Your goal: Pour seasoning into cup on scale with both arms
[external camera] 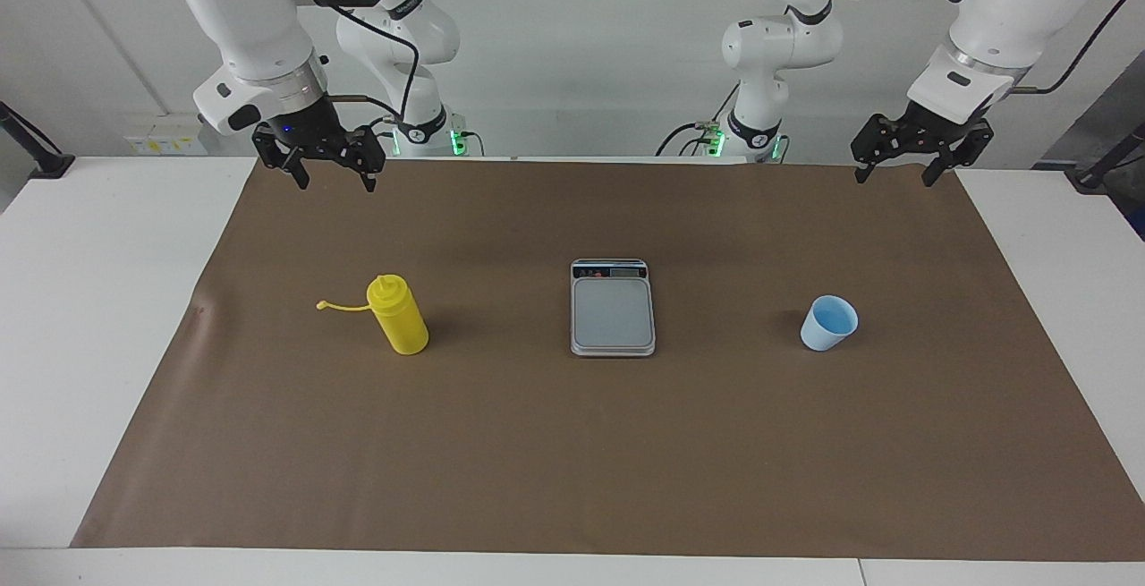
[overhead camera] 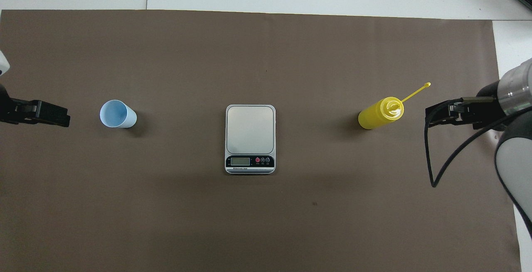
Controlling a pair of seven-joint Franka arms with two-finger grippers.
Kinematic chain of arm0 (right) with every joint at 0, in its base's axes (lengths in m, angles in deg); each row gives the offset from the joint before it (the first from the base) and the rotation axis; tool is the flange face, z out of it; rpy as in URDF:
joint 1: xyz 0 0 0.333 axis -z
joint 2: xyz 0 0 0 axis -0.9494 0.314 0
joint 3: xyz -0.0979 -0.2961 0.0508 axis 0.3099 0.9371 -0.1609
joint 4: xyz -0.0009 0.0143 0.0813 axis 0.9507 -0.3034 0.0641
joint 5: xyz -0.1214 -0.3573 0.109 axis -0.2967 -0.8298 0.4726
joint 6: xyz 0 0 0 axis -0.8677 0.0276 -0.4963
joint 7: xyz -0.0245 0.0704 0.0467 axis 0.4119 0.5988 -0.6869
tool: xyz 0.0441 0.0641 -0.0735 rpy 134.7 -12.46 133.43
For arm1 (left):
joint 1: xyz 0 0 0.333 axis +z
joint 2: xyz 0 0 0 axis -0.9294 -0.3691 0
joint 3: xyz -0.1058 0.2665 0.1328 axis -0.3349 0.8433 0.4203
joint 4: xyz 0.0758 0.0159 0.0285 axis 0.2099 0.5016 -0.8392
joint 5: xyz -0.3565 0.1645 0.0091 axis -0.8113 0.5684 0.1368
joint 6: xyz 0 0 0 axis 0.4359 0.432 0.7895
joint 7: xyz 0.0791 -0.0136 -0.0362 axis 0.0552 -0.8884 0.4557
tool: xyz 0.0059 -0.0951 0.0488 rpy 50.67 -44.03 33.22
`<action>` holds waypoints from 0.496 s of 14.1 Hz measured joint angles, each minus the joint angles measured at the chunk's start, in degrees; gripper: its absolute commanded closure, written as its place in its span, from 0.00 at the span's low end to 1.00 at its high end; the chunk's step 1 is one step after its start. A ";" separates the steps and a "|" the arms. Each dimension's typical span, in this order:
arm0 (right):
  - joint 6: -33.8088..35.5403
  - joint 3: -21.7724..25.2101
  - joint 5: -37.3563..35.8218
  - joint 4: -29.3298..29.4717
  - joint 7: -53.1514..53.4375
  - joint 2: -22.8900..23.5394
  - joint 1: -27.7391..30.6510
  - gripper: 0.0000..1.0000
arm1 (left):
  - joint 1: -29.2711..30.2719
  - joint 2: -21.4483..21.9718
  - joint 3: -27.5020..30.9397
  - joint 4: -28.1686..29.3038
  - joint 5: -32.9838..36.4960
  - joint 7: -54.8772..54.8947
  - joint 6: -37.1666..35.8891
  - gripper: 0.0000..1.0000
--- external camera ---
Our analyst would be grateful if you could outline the yellow squeeze bottle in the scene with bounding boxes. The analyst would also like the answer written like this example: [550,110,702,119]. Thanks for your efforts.
[316,274,429,356]

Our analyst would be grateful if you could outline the light blue plastic cup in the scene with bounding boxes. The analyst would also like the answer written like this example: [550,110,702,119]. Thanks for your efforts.
[800,294,860,352]

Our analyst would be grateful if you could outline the silver digital kitchen scale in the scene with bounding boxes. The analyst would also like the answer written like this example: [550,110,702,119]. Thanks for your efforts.
[570,258,657,358]

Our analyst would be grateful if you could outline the grey panel board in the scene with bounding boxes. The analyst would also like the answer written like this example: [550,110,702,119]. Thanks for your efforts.
[1033,49,1145,168]

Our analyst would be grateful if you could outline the black clamp stand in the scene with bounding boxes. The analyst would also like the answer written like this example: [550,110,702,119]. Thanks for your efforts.
[1064,121,1145,191]
[0,101,75,180]

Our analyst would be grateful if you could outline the brown paper table mat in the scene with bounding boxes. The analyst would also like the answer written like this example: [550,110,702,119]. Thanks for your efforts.
[70,157,1145,562]

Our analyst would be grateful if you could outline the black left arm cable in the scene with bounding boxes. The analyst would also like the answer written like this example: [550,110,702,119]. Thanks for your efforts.
[818,0,1145,95]

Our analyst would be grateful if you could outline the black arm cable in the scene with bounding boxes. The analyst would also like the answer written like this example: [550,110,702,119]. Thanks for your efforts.
[277,0,421,126]
[818,0,1145,95]

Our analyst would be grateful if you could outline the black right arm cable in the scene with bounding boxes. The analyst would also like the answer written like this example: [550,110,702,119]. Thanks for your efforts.
[277,0,421,126]

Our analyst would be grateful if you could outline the white wall socket box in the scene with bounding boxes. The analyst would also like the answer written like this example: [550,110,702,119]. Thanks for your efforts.
[125,114,208,156]

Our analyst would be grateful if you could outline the black left base cable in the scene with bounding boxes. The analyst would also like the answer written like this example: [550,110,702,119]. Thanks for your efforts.
[656,83,743,157]

